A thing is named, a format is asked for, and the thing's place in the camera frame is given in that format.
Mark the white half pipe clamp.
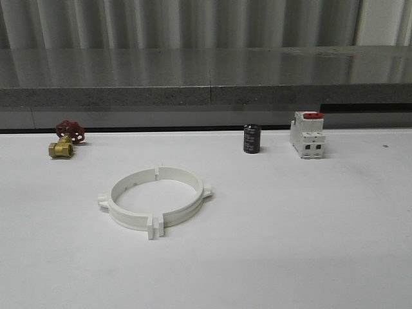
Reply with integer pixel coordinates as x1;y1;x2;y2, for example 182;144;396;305
97;167;159;239
154;167;212;237

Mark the black cylindrical capacitor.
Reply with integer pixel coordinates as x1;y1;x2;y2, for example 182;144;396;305
243;124;261;154

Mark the brass valve red handwheel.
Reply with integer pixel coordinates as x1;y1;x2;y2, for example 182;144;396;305
48;120;85;158

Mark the grey stone counter ledge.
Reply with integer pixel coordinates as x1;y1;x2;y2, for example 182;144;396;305
1;46;411;111

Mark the white circuit breaker red switch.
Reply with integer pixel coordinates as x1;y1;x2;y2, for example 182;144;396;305
290;111;326;159

